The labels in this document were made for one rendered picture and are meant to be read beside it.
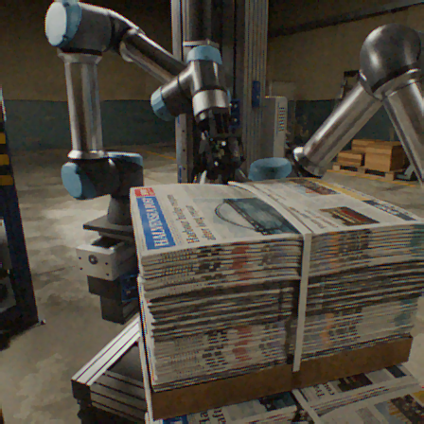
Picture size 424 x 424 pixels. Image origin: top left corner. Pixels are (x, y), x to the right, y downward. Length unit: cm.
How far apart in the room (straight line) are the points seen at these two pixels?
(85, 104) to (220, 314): 79
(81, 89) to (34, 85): 852
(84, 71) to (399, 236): 88
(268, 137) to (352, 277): 98
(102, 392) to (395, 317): 112
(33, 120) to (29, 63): 126
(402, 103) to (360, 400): 55
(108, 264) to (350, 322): 78
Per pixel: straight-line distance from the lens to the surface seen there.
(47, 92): 964
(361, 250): 47
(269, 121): 139
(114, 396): 143
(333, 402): 55
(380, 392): 59
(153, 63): 104
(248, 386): 50
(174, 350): 44
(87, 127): 108
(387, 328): 57
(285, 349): 49
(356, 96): 98
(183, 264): 37
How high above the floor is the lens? 120
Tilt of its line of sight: 17 degrees down
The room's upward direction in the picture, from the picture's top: straight up
